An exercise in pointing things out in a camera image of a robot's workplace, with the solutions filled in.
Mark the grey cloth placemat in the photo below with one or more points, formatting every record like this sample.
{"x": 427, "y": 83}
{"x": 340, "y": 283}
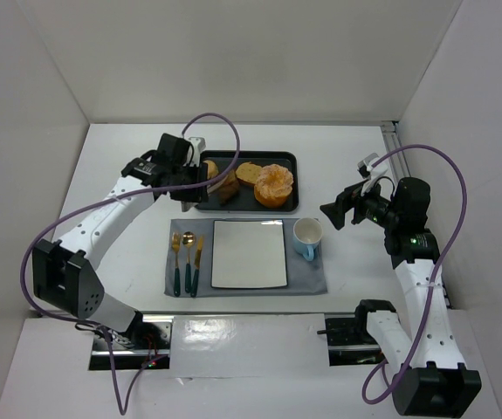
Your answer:
{"x": 304, "y": 278}

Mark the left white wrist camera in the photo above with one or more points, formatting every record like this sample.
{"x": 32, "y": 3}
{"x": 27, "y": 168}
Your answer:
{"x": 196, "y": 147}

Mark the blue white mug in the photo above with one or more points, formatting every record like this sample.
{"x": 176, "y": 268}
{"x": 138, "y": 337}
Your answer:
{"x": 306, "y": 236}

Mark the white square plate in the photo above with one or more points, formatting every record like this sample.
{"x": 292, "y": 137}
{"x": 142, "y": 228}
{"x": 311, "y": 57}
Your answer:
{"x": 248, "y": 255}

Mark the aluminium frame post right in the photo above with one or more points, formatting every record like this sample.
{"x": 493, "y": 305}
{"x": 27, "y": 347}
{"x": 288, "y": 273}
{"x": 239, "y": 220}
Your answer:
{"x": 397, "y": 162}

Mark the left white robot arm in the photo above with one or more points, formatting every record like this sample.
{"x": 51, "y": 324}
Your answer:
{"x": 65, "y": 271}

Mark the large sugared round bread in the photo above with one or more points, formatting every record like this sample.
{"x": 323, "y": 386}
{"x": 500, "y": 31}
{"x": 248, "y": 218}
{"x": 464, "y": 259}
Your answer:
{"x": 273, "y": 186}

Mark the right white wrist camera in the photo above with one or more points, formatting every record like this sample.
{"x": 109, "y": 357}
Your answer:
{"x": 371, "y": 171}

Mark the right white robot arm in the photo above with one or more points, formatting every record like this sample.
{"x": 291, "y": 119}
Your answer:
{"x": 430, "y": 375}

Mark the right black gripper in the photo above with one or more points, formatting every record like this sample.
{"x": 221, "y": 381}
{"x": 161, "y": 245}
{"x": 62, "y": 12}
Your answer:
{"x": 347, "y": 206}

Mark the sliced loaf cake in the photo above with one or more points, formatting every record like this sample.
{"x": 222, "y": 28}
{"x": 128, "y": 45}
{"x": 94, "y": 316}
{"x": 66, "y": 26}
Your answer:
{"x": 247, "y": 173}

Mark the small round bun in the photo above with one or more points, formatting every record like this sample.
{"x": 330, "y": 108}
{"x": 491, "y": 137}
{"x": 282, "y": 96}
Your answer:
{"x": 212, "y": 169}

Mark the brown chocolate croissant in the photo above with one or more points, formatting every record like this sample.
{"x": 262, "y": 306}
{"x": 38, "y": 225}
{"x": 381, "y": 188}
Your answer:
{"x": 228, "y": 189}

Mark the black baking tray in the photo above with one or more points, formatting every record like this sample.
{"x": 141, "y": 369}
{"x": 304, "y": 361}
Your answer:
{"x": 245, "y": 201}

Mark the gold fork green handle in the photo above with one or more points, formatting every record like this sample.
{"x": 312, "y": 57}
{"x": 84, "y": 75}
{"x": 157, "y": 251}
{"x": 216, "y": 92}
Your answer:
{"x": 175, "y": 244}

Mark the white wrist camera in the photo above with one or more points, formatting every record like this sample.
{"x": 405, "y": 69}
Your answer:
{"x": 371, "y": 171}
{"x": 196, "y": 147}

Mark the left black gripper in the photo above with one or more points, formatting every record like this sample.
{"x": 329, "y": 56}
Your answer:
{"x": 195, "y": 184}

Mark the silver metal tongs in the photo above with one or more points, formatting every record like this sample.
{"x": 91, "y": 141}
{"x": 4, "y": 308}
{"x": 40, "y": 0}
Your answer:
{"x": 186, "y": 206}

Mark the gold spoon green handle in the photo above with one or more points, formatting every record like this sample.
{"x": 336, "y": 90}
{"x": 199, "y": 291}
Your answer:
{"x": 188, "y": 240}

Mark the gold knife green handle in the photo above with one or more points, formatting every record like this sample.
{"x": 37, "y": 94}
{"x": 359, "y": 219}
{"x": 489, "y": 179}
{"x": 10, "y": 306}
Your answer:
{"x": 195, "y": 280}

